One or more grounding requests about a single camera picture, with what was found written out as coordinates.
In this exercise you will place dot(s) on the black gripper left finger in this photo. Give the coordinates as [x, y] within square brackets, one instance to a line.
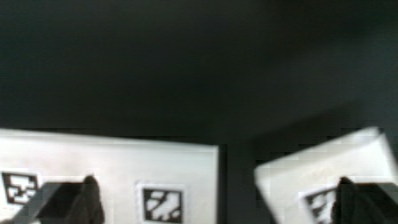
[65, 204]

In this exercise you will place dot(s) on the white cabinet top block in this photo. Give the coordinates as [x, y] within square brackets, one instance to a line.
[297, 179]

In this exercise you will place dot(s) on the white door panel front left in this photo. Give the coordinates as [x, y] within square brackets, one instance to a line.
[157, 175]

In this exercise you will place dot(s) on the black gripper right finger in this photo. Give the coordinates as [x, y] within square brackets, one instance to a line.
[367, 203]

